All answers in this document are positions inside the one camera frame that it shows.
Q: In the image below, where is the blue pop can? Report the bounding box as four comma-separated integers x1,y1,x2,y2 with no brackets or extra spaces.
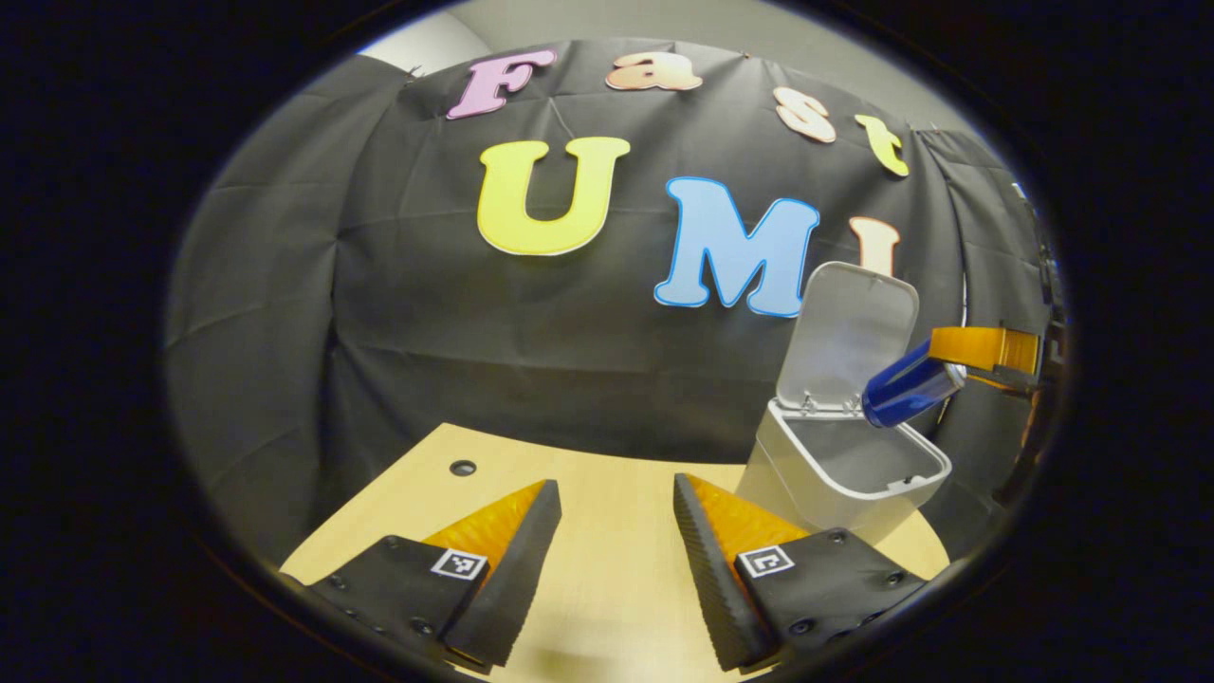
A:
861,340,968,429

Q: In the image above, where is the white desktop garbage bin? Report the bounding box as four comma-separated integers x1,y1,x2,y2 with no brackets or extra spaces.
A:
735,262,953,547

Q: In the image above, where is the black backdrop cloth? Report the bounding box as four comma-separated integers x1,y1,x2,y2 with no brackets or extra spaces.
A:
163,38,1068,570

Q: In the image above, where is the wooden desktop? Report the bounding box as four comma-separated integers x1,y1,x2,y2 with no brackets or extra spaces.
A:
280,422,949,683

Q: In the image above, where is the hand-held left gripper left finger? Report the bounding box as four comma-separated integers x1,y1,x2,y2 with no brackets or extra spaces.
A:
303,479,562,670

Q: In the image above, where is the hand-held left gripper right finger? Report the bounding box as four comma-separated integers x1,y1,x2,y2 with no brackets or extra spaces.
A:
673,472,929,673

